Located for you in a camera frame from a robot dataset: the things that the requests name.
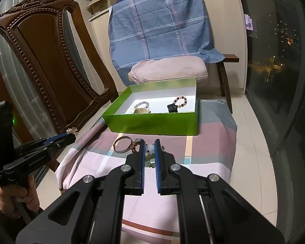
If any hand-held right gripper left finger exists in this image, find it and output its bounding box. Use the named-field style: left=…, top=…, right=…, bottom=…
left=16, top=139, right=146, bottom=244

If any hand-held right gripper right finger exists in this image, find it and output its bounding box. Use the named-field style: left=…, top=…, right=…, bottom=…
left=155, top=139, right=286, bottom=244

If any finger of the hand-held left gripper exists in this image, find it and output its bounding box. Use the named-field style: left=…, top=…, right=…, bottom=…
left=15, top=133, right=77, bottom=153
left=18, top=140, right=75, bottom=163

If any pale green bead bracelet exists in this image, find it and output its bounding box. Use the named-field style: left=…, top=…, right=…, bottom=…
left=144, top=145, right=166, bottom=169

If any metal bangle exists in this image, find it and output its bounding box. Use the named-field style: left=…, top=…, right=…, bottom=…
left=113, top=136, right=135, bottom=154

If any green box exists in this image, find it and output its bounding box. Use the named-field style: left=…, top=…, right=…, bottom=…
left=102, top=78, right=199, bottom=136

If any red and white bead bracelet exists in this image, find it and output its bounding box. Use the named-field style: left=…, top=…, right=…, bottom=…
left=171, top=96, right=188, bottom=108

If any person's left hand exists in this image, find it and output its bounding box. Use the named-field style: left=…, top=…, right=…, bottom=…
left=0, top=176, right=40, bottom=219

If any pink plaid bed sheet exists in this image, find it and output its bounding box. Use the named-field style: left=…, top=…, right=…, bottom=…
left=55, top=98, right=238, bottom=244

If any carved wooden chair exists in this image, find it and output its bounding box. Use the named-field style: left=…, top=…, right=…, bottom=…
left=0, top=0, right=119, bottom=171

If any pink cushion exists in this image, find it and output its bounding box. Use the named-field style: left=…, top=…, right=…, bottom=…
left=128, top=56, right=208, bottom=84

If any wooden armchair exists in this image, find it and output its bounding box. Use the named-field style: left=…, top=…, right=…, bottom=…
left=206, top=54, right=240, bottom=114

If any blue plaid cloth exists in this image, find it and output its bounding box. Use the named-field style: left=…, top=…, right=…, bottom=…
left=108, top=0, right=225, bottom=87

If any open cardboard box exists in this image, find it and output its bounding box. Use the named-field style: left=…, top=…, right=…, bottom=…
left=86, top=0, right=112, bottom=15

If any dark framed glass window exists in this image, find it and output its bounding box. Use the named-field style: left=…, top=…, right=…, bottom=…
left=240, top=0, right=305, bottom=234

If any thin gold wrist bracelet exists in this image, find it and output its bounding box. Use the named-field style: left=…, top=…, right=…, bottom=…
left=0, top=199, right=21, bottom=219

